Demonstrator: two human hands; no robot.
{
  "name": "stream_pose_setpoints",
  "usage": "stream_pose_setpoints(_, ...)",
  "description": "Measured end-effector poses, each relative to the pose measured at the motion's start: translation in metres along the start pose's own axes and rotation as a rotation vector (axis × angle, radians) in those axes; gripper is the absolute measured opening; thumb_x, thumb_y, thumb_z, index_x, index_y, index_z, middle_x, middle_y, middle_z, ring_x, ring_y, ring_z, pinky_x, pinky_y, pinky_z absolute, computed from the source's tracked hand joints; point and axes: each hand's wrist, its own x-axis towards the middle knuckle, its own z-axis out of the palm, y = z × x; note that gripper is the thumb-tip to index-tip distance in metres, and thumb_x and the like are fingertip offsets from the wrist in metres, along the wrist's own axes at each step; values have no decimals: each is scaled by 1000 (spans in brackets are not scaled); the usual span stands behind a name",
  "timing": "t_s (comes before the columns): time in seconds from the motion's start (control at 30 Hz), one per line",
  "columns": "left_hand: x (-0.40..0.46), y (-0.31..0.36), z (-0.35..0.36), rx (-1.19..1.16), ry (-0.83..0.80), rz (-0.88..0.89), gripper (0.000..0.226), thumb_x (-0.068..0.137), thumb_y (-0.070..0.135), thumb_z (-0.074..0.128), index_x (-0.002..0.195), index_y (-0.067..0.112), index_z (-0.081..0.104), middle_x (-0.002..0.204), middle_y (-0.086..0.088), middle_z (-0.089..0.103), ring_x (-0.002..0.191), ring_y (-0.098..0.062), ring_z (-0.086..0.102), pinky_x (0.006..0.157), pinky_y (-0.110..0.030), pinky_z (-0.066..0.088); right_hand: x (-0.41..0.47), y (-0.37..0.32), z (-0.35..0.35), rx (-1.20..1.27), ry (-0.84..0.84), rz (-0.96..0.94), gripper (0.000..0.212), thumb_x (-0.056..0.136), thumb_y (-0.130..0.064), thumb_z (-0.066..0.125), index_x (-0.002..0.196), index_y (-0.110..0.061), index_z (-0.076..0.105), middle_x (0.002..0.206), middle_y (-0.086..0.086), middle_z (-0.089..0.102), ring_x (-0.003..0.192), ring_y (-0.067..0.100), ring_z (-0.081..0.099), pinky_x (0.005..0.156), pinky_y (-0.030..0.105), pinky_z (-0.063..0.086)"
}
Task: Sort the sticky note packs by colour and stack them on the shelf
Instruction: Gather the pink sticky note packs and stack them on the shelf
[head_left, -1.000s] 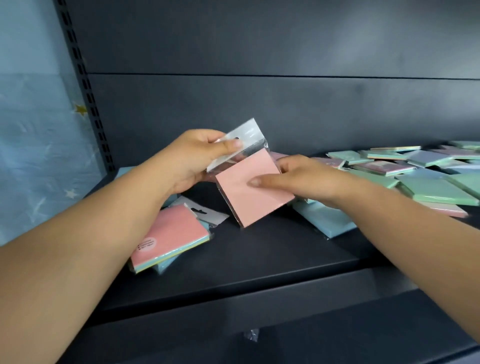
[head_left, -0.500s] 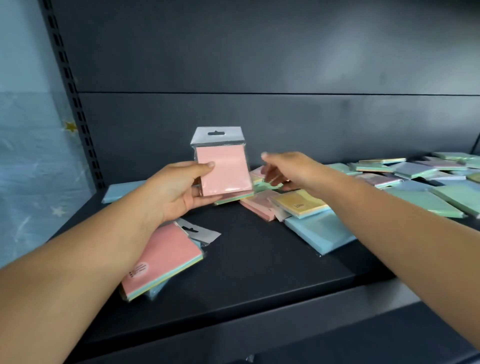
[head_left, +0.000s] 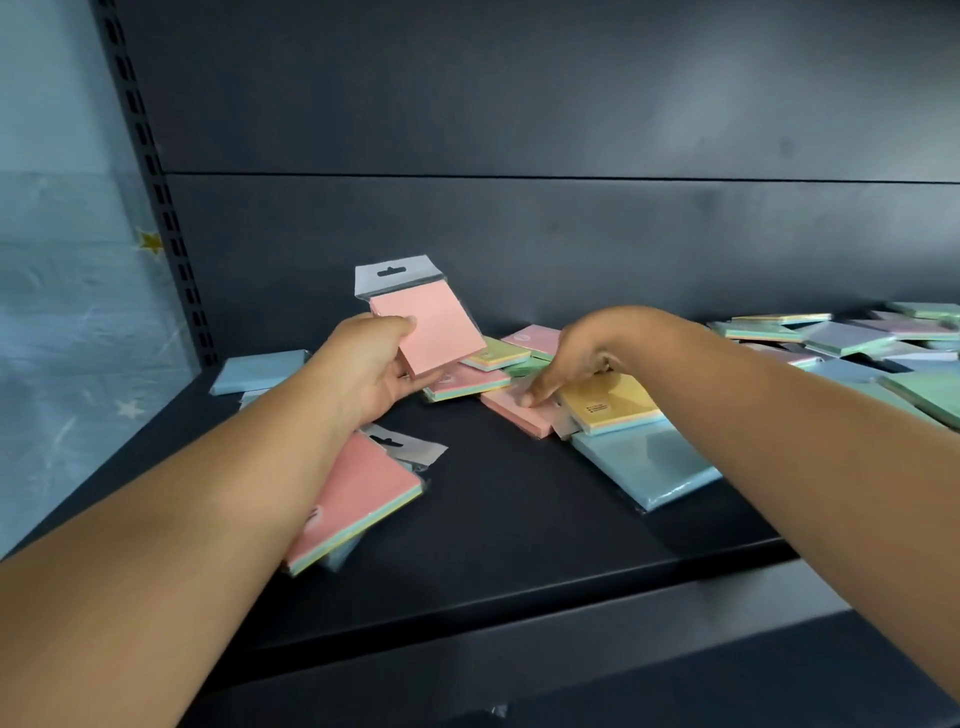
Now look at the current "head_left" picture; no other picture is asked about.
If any person's right hand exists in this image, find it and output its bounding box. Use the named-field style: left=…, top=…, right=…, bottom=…
left=516, top=306, right=648, bottom=411

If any person's left hand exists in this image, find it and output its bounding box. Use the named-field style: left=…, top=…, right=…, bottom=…
left=313, top=312, right=429, bottom=432

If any pink sticky note pack with hang tab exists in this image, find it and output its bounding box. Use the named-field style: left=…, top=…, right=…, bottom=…
left=354, top=254, right=489, bottom=379

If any person's right forearm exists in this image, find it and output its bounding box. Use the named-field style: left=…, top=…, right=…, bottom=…
left=618, top=306, right=960, bottom=706

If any person's left forearm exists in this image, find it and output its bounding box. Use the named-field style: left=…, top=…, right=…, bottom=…
left=0, top=352, right=363, bottom=728

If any salmon pink sticky note pack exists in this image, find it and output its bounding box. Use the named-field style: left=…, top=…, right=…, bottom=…
left=479, top=384, right=562, bottom=441

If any yellow-green sticky note pack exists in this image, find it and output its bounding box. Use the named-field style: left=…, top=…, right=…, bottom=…
left=459, top=335, right=533, bottom=373

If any yellow sticky note pack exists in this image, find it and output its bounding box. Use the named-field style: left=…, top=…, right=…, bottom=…
left=556, top=371, right=667, bottom=439

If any pink and green sticky note pack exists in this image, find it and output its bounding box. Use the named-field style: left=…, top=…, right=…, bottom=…
left=421, top=363, right=513, bottom=405

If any large blue sticky note pack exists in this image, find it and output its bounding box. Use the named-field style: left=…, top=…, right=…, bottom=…
left=570, top=418, right=724, bottom=515

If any light blue sticky note pack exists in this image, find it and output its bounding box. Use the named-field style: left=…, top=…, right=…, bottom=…
left=208, top=348, right=310, bottom=398

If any dark metal shelf unit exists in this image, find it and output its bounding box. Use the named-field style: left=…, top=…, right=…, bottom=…
left=90, top=0, right=960, bottom=728

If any large pink sticky note pack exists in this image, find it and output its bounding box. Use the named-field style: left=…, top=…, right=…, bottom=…
left=283, top=424, right=450, bottom=578

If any slotted metal shelf upright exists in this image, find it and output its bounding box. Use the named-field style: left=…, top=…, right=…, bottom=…
left=91, top=0, right=220, bottom=370

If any pile of pastel note packs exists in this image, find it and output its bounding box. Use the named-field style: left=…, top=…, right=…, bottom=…
left=707, top=300, right=960, bottom=433

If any blue star-print curtain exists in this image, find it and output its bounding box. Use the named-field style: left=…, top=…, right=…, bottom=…
left=0, top=0, right=204, bottom=561

